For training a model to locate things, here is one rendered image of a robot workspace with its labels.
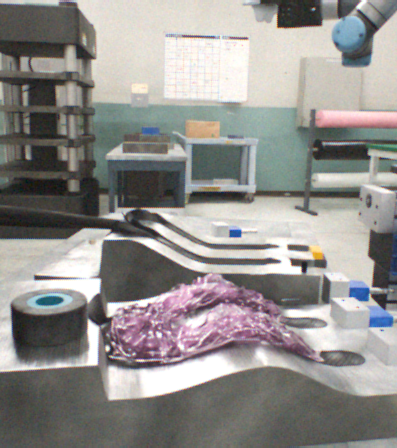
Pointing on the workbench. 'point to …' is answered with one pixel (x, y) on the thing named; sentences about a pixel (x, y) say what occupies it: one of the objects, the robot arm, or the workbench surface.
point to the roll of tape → (49, 316)
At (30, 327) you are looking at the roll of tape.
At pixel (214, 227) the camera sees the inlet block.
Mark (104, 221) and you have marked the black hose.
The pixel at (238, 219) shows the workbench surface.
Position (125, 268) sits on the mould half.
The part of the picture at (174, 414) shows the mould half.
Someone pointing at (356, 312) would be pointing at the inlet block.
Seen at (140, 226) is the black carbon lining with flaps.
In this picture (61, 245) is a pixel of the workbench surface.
